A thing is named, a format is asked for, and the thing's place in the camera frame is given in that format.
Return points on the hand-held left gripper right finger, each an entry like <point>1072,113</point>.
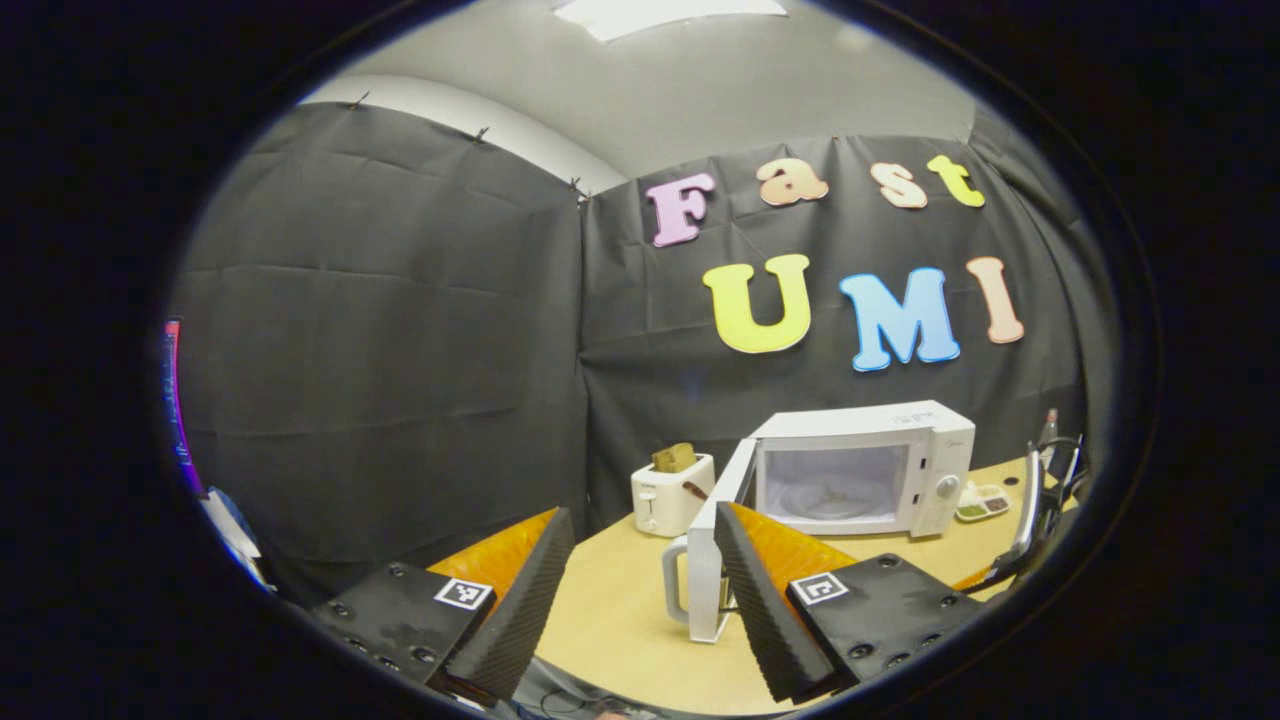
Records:
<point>765,610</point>

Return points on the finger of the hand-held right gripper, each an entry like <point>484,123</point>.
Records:
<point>978,580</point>

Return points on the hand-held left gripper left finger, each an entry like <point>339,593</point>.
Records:
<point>520,610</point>

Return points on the white microwave oven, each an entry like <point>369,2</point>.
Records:
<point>860,425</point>

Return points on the white divided dish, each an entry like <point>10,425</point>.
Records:
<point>983,503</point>

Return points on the clear bottle with red label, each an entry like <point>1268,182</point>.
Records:
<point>1049,428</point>

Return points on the white toaster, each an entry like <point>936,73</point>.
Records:
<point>665,500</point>

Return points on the brown bread slice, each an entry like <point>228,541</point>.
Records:
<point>675,458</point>

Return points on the black backdrop cloth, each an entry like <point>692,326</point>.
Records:
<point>400,350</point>

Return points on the white sheet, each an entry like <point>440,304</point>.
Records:
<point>232,530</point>

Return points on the ceiling light panel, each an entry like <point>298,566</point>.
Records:
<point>670,15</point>

